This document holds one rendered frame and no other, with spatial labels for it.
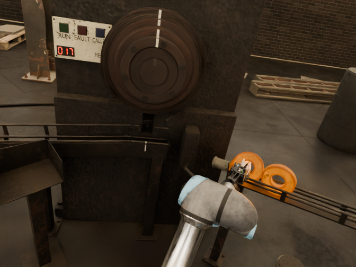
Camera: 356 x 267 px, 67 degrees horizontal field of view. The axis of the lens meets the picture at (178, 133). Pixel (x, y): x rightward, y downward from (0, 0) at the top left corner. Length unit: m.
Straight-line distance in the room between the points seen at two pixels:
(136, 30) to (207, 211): 0.76
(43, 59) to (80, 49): 2.77
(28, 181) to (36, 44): 2.95
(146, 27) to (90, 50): 0.34
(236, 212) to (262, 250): 1.20
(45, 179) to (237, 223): 0.88
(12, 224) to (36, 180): 0.72
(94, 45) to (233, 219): 0.99
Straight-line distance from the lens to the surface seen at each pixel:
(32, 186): 1.34
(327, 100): 5.43
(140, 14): 1.20
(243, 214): 0.86
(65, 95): 1.49
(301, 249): 2.18
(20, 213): 2.10
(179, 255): 0.89
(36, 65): 4.22
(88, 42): 1.39
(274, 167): 1.33
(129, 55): 1.14
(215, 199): 0.85
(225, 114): 1.50
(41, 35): 4.07
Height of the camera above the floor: 1.46
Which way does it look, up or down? 29 degrees down
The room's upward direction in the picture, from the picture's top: 10 degrees clockwise
